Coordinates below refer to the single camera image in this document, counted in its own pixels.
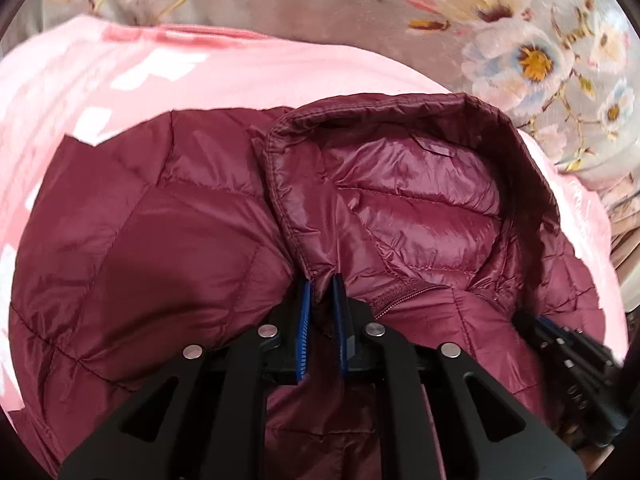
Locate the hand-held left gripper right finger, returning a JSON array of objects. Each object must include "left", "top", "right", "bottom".
[{"left": 332, "top": 273, "right": 587, "bottom": 480}]

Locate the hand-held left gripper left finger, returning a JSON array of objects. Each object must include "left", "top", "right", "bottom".
[{"left": 59, "top": 279, "right": 315, "bottom": 480}]

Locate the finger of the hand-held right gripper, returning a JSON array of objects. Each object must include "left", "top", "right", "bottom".
[{"left": 514, "top": 310, "right": 568, "bottom": 356}]

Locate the maroon down jacket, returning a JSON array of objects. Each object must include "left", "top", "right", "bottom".
[{"left": 9, "top": 92, "right": 608, "bottom": 480}]

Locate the grey floral bedsheet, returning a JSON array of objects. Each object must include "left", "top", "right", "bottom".
[{"left": 44, "top": 0, "right": 640, "bottom": 213}]

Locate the pink blanket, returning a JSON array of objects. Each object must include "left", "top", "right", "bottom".
[{"left": 0, "top": 14, "right": 629, "bottom": 411}]

